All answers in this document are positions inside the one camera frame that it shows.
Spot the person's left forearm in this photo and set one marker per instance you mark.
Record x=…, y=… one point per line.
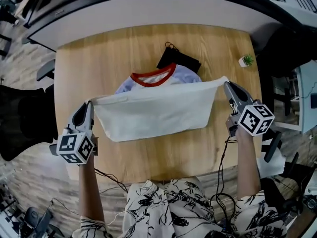
x=90, y=190

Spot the small potted plant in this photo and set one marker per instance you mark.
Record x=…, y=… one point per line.
x=246, y=60

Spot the black cloth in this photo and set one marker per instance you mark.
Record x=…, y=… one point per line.
x=175, y=58

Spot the person's right forearm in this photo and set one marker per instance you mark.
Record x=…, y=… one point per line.
x=247, y=165

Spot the person's black-and-white patterned shirt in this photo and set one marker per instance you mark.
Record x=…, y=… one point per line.
x=173, y=212

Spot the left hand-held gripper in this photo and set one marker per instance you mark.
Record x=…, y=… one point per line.
x=74, y=145

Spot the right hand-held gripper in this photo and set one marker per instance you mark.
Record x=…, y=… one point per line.
x=255, y=120

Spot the white desk partition black rim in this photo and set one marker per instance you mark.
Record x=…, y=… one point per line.
x=148, y=11

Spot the light blue desk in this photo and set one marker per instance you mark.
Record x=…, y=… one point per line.
x=308, y=95

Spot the white blue raglan t-shirt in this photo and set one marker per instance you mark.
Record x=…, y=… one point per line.
x=153, y=118

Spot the white cloth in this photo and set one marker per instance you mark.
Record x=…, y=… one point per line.
x=270, y=167

